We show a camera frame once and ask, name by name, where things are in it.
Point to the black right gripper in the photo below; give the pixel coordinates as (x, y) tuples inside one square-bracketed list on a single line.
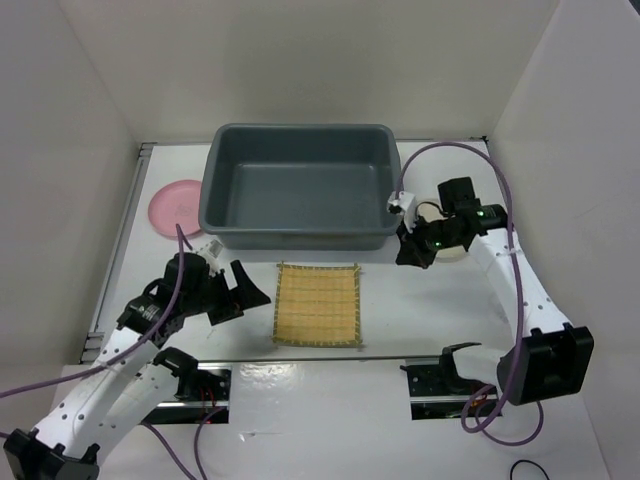
[(410, 251)]

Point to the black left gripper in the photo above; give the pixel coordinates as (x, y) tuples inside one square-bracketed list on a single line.
[(244, 296)]

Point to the woven bamboo mat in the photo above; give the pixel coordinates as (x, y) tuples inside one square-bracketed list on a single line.
[(317, 307)]

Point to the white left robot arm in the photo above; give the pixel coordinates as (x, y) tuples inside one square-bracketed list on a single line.
[(135, 371)]

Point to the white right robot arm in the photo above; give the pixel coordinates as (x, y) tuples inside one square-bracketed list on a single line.
[(550, 356)]

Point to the grey plastic bin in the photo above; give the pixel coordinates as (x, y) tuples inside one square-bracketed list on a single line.
[(300, 186)]

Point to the cream plate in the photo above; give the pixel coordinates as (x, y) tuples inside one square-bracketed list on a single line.
[(441, 233)]

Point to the pink plate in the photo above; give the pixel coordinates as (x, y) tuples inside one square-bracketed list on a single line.
[(176, 203)]

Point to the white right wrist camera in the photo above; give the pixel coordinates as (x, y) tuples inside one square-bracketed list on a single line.
[(404, 205)]

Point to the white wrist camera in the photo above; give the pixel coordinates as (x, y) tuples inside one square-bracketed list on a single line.
[(404, 205), (210, 253)]

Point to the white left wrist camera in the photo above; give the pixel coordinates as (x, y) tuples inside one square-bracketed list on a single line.
[(210, 253)]

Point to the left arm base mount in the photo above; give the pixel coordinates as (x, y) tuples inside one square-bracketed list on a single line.
[(208, 397)]

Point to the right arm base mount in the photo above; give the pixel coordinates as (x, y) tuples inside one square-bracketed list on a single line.
[(432, 396)]

